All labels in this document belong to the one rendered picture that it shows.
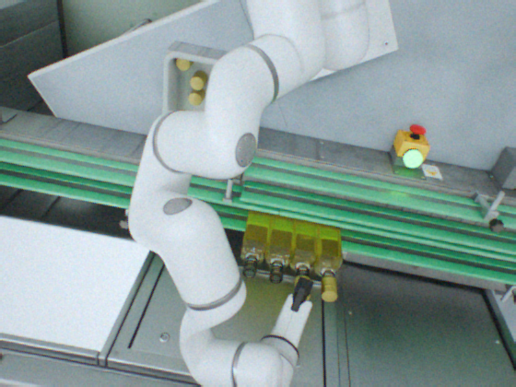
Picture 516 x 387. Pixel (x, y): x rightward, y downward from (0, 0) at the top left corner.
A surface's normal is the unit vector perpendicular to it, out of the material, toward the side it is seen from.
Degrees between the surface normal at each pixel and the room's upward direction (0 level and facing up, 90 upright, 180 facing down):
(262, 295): 90
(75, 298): 90
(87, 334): 90
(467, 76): 0
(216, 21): 0
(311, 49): 44
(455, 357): 91
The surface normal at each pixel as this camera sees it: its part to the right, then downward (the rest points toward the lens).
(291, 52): 0.52, -0.19
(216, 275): 0.57, 0.24
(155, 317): 0.16, -0.80
